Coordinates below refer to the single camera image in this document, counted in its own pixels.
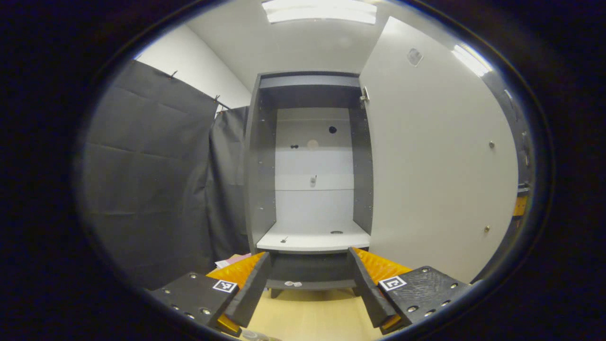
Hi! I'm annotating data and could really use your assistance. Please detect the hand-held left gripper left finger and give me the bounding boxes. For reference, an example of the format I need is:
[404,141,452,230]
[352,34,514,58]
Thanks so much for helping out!
[151,252,271,338]

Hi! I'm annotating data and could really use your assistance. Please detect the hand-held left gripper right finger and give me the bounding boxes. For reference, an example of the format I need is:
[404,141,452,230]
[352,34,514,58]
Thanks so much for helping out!
[347,246,474,334]

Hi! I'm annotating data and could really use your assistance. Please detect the grey cabinet door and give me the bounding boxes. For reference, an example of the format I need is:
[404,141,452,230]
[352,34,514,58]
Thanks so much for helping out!
[358,17,519,285]

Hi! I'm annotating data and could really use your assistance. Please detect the ceiling light panel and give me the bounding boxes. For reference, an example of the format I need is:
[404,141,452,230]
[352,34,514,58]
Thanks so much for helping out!
[262,0,378,25]
[451,44,492,78]

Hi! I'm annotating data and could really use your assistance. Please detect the white cabinet shelf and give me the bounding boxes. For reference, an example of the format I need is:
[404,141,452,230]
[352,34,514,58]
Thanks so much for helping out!
[256,220,371,255]

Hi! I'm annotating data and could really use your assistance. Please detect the pink paper sheets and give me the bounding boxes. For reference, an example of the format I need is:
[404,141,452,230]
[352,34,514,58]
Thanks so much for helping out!
[214,253,252,269]

